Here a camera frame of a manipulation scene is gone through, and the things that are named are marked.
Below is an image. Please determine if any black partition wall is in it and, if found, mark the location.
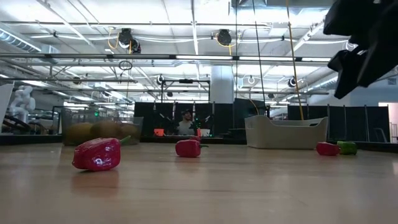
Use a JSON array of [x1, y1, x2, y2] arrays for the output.
[[133, 101, 234, 138], [286, 104, 391, 143]]

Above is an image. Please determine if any white building column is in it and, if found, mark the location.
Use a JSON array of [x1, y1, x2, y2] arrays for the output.
[[210, 65, 234, 104]]

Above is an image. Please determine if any person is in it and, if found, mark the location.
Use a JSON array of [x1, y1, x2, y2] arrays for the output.
[[176, 108, 196, 136]]

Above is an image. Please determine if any green toy bell pepper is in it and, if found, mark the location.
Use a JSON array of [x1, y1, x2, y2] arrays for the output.
[[336, 140, 358, 156]]

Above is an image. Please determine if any long ceiling light bar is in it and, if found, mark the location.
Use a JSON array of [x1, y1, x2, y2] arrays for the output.
[[0, 52, 332, 63]]

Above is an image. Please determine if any long yellow hanging cable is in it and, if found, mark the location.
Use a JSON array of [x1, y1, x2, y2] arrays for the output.
[[285, 0, 305, 121]]

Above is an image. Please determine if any black background gantry frame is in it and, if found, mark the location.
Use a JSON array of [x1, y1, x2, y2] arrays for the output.
[[160, 78, 211, 103]]

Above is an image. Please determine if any brown translucent basket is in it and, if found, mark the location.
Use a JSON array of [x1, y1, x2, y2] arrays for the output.
[[62, 108, 144, 146]]

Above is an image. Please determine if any long black hanging cable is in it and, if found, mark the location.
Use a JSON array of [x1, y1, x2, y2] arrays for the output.
[[252, 0, 267, 118]]

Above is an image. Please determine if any dark teal partition panel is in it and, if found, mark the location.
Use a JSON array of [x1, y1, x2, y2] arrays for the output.
[[233, 98, 269, 138]]

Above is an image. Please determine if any light grey plastic basket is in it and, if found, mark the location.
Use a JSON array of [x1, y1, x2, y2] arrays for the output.
[[244, 114, 329, 150]]

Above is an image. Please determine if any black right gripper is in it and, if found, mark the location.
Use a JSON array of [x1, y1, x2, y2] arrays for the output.
[[323, 0, 398, 100]]

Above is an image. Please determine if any white panel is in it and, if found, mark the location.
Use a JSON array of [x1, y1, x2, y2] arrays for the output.
[[0, 82, 15, 125]]

